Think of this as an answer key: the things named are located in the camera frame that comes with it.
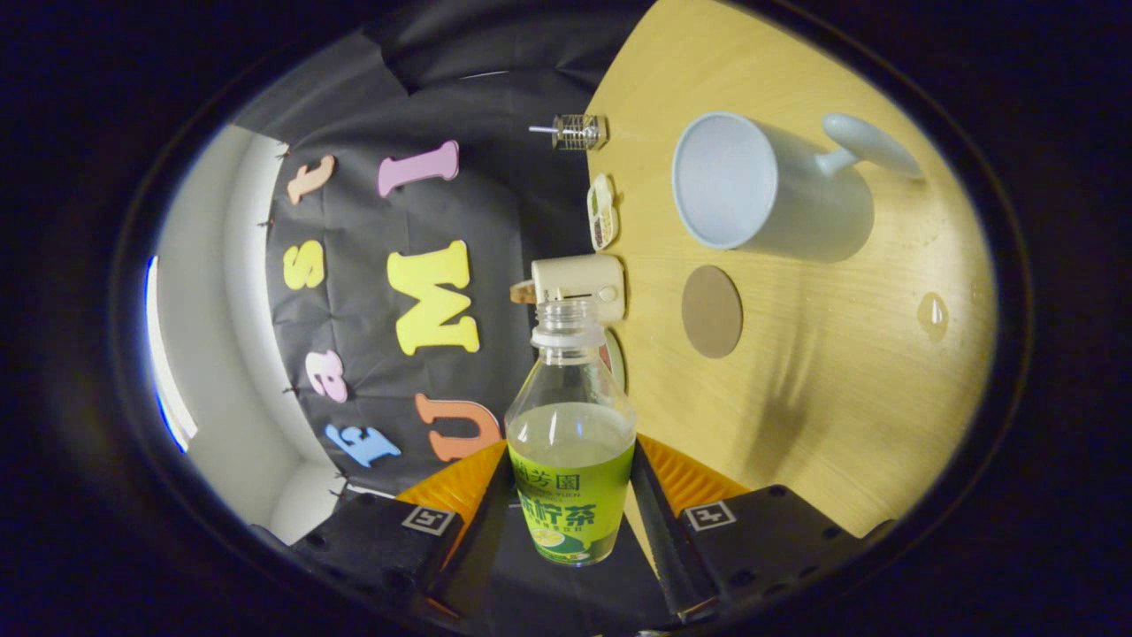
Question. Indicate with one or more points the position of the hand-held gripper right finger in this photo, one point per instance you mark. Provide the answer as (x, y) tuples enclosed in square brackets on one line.
[(659, 540)]

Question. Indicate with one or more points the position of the wooden table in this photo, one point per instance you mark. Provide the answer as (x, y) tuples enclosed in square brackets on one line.
[(840, 372)]

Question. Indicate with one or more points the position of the clear liquid puddle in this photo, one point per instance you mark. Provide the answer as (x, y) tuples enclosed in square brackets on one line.
[(932, 317)]

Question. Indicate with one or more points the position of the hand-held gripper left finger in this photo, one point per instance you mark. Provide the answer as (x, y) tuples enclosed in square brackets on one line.
[(482, 540)]

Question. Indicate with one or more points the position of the black backdrop cloth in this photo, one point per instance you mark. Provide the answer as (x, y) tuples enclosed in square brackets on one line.
[(354, 292)]

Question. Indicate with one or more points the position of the pale green plate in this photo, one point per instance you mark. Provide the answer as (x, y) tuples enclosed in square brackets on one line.
[(617, 358)]

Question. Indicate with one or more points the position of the cream toaster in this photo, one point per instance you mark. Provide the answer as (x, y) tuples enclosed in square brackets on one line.
[(579, 279)]

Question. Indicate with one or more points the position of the pale grey cup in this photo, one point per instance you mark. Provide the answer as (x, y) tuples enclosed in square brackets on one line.
[(796, 203)]

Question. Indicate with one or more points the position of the white divided tray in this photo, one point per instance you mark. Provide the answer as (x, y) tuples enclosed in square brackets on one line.
[(602, 212)]

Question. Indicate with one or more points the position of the round brown coaster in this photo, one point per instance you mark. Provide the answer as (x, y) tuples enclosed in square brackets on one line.
[(712, 311)]

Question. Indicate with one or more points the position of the brown toast slice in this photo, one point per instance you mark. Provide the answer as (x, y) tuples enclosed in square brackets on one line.
[(522, 292)]

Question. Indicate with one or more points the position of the green label juice bottle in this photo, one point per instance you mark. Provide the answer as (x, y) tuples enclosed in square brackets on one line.
[(570, 495)]

